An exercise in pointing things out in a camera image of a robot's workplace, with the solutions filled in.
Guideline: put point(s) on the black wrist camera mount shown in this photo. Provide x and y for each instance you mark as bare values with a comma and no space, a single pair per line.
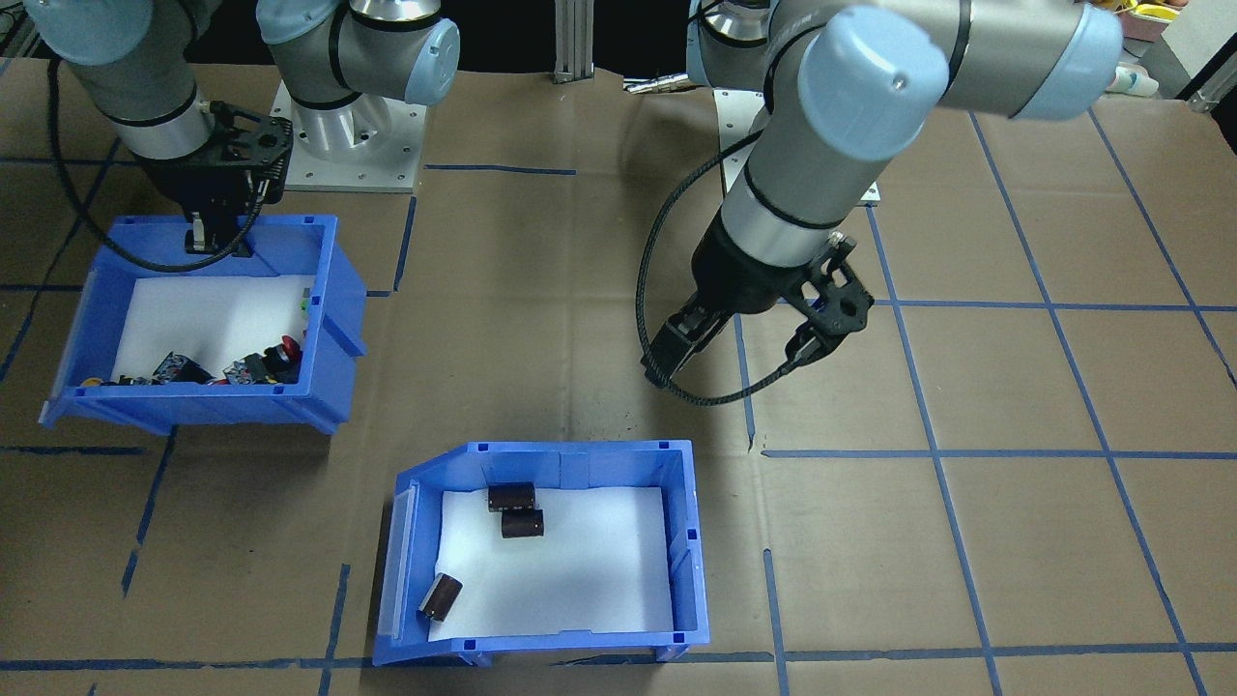
836,300
259,145

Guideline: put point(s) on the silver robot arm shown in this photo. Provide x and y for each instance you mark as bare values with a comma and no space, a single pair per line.
367,58
802,193

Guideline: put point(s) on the blue battery storage bin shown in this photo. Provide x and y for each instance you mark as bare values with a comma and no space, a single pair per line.
541,652

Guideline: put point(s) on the silver V-frame bar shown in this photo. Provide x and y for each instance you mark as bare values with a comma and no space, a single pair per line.
573,39

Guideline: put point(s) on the red flat button switch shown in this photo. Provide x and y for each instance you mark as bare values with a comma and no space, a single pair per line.
246,372

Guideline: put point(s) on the blue button storage bin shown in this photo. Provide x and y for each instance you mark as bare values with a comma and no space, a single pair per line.
329,319

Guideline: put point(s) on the green block switch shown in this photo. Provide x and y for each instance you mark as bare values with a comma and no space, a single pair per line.
303,304

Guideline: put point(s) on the white patterned cup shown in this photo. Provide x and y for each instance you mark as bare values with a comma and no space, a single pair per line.
1138,82

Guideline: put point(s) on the white foam liner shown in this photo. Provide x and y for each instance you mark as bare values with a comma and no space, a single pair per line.
213,314
580,570

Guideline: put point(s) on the dark brown cylindrical battery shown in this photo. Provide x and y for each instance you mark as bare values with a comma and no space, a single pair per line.
440,596
522,524
511,497

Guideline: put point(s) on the pink tray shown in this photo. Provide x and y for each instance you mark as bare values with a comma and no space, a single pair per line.
1150,19

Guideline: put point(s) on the shiny silver metal bracket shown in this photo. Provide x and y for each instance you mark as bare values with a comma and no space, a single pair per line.
657,84

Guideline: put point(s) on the aluminium corner rail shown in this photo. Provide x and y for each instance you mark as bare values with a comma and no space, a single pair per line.
1216,92

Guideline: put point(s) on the black push button switch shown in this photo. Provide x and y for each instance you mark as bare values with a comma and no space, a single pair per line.
179,369

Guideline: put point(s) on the white square base plate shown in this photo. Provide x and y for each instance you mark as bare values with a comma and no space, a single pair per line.
387,174
734,145

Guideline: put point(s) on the red mushroom button switch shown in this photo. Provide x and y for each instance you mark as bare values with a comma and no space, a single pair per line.
288,348

